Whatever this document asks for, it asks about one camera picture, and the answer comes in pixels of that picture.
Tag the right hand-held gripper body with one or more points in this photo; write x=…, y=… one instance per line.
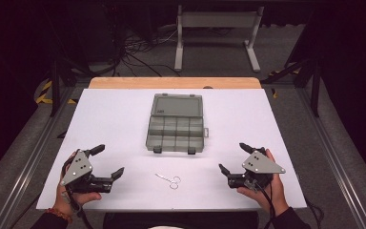
x=259, y=163

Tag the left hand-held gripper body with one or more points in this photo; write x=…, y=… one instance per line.
x=76, y=168

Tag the person's left hand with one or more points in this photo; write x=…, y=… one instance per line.
x=65, y=203

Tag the person's right hand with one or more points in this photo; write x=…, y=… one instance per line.
x=280, y=194

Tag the white table board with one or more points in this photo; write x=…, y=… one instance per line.
x=124, y=127

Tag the small silver scissors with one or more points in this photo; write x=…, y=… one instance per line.
x=171, y=182

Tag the person's dark lap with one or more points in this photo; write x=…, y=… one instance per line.
x=184, y=221

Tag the grey plastic compartment box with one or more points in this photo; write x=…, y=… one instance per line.
x=175, y=123

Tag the black metal stand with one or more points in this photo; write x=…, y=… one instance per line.
x=314, y=82
x=55, y=86

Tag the aluminium floor rail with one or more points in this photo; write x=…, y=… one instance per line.
x=333, y=152
x=28, y=159

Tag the white metal stand frame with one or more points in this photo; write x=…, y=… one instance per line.
x=217, y=20

